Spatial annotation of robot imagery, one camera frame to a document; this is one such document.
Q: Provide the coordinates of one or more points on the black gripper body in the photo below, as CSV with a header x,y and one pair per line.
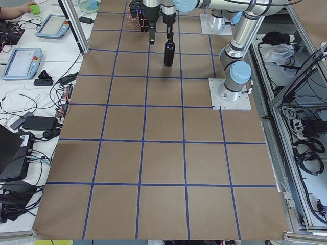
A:
x,y
151,16
168,20

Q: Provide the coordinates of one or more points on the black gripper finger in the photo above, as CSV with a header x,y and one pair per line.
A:
x,y
152,32
169,33

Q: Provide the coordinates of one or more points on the dark wine bottle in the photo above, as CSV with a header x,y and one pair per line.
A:
x,y
169,52

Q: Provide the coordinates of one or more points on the dark bottle in basket front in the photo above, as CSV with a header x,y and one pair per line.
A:
x,y
143,23

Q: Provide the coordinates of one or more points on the person hand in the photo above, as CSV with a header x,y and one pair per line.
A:
x,y
10,13

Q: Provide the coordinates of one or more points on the blue foam block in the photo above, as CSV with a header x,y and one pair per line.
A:
x,y
93,4

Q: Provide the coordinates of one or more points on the green glass bowl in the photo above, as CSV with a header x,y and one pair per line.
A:
x,y
84,7

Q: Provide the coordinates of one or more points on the black power adapter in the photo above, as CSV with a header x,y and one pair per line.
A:
x,y
86,20

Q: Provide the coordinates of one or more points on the blue teach pendant far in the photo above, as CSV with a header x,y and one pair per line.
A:
x,y
53,27

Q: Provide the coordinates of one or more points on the blue teach pendant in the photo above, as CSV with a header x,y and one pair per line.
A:
x,y
53,27
23,64

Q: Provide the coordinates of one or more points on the crumpled white cloth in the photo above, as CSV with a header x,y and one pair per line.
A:
x,y
279,54

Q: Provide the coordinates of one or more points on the blue teach pendant near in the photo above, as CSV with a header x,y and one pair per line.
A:
x,y
23,64

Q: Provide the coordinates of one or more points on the black power brick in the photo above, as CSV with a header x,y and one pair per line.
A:
x,y
39,123

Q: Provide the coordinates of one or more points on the black laptop computer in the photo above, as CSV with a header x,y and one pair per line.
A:
x,y
16,148

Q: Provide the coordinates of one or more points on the copper wire wine basket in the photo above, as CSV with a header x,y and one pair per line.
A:
x,y
134,6

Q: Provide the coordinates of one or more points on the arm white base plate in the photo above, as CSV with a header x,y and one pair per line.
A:
x,y
223,99
214,26

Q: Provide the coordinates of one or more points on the aluminium frame post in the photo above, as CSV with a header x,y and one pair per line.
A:
x,y
71,16

